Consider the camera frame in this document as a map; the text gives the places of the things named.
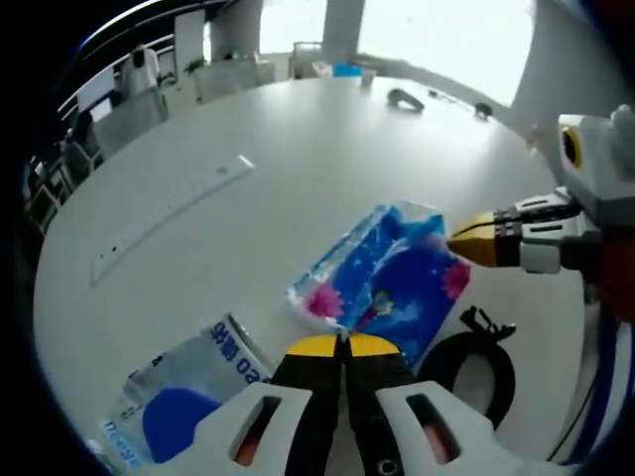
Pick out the black curved device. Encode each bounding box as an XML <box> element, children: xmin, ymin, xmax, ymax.
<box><xmin>387</xmin><ymin>87</ymin><xmax>427</xmax><ymax>113</ymax></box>

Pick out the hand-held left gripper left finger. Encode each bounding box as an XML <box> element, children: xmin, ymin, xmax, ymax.
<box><xmin>158</xmin><ymin>334</ymin><xmax>344</xmax><ymax>476</ymax></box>

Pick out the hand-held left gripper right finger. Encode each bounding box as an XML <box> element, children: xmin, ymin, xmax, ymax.
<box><xmin>346</xmin><ymin>334</ymin><xmax>567</xmax><ymax>476</ymax></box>

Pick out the clear package with blue pad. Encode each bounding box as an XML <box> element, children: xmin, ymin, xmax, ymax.
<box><xmin>101</xmin><ymin>311</ymin><xmax>275</xmax><ymax>471</ymax></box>

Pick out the light blue box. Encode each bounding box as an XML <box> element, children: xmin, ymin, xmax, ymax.
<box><xmin>330</xmin><ymin>62</ymin><xmax>367</xmax><ymax>79</ymax></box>

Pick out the computer monitor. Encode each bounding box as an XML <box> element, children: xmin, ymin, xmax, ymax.
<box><xmin>76</xmin><ymin>66</ymin><xmax>118</xmax><ymax>114</ymax></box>

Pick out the blue flowered tissue pack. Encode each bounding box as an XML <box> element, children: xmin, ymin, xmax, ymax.
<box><xmin>286</xmin><ymin>199</ymin><xmax>472</xmax><ymax>369</ymax></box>

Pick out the black cable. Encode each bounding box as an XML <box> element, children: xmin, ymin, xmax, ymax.
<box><xmin>419</xmin><ymin>305</ymin><xmax>518</xmax><ymax>433</ymax></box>

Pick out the white partition panel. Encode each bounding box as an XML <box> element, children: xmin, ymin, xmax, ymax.
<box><xmin>174</xmin><ymin>9</ymin><xmax>207</xmax><ymax>65</ymax></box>

